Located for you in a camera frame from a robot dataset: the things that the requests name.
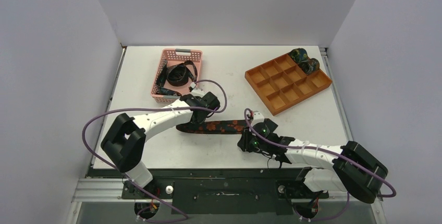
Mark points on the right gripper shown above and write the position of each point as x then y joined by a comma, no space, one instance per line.
246,141

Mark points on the black orange floral tie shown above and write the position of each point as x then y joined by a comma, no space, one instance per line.
214,127

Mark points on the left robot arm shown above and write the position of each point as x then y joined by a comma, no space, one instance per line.
125,139

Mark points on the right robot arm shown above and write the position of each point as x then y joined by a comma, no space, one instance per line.
348,168

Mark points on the dark tie in basket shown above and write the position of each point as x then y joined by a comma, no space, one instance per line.
176,75

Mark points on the pink plastic basket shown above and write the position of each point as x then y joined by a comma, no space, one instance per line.
173,56

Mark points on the orange divided tray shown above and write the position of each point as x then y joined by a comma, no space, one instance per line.
281,83

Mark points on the rolled dark floral tie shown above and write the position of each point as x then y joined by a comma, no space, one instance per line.
309,66

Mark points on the rolled blue green tie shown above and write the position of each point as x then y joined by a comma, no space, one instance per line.
298,55

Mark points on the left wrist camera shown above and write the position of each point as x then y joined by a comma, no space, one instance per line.
196,91

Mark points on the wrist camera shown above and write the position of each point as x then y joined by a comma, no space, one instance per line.
257,117
196,91

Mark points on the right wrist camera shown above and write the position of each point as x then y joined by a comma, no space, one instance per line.
257,117

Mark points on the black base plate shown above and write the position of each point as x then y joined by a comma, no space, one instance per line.
232,191

